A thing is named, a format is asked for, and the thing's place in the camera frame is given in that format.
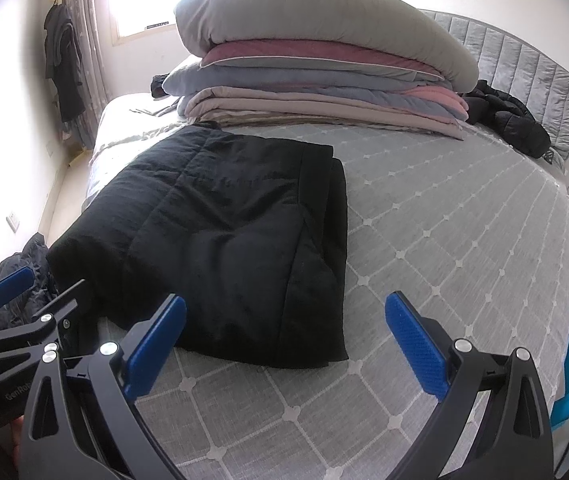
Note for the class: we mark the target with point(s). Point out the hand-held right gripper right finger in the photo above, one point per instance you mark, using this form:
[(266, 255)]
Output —
[(417, 345)]

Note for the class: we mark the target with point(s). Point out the grey padded headboard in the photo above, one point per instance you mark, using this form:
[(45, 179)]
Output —
[(514, 55)]

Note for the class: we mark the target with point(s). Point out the grey patterned curtain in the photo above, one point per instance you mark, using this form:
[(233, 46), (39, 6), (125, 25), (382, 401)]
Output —
[(89, 35)]

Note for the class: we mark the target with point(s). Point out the small black cloth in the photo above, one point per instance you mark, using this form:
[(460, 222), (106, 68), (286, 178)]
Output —
[(158, 87)]

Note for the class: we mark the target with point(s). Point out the pink folded blanket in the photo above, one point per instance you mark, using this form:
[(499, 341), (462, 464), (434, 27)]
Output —
[(439, 95)]

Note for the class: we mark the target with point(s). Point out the grey quilted bed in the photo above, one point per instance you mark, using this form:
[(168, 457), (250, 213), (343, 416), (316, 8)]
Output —
[(439, 210)]

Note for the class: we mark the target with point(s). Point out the hanging dark clothes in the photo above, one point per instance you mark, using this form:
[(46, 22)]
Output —
[(64, 60)]

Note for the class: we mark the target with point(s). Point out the black puffer jacket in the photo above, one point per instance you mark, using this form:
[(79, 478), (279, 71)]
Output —
[(509, 115)]

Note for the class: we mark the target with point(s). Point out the blue-grey folded blanket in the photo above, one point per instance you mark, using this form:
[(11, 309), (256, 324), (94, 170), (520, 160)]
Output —
[(264, 76)]

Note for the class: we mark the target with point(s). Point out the grey folded duvet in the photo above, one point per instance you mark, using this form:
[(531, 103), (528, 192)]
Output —
[(314, 10)]

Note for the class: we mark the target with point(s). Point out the dark grey jacket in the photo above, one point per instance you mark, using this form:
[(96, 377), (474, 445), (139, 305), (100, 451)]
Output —
[(39, 255)]

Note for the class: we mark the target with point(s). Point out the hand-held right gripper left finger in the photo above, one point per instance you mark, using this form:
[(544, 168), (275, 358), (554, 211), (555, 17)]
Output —
[(157, 340)]

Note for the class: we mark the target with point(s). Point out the black quilted coat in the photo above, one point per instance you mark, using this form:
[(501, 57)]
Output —
[(214, 235)]

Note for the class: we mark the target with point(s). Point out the maroon folded blanket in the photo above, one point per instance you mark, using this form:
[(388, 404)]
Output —
[(289, 55)]

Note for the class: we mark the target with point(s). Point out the white wall socket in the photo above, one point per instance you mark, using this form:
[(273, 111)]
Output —
[(13, 221)]

